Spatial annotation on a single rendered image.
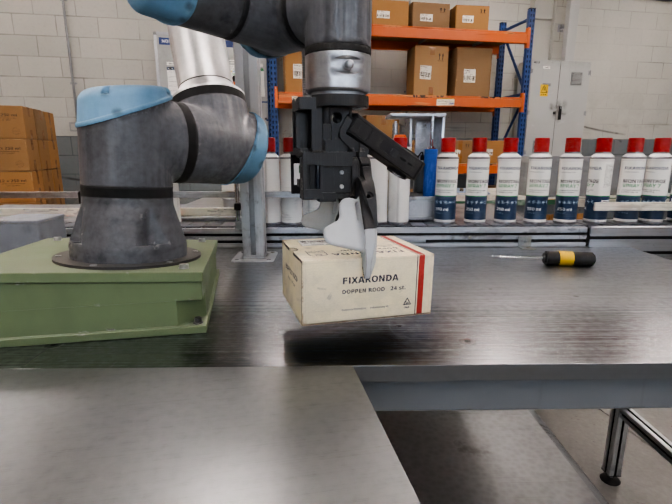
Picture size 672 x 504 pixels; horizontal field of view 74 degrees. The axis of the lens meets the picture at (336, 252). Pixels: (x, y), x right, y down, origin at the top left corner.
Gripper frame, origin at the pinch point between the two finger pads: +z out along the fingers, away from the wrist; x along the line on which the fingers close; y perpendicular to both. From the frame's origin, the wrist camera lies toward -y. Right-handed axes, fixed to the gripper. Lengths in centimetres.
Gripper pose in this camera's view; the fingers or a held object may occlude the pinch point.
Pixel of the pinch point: (353, 262)
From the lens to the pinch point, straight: 57.1
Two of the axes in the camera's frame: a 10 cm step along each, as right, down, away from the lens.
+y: -9.6, 0.6, -2.8
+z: 0.0, 9.7, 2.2
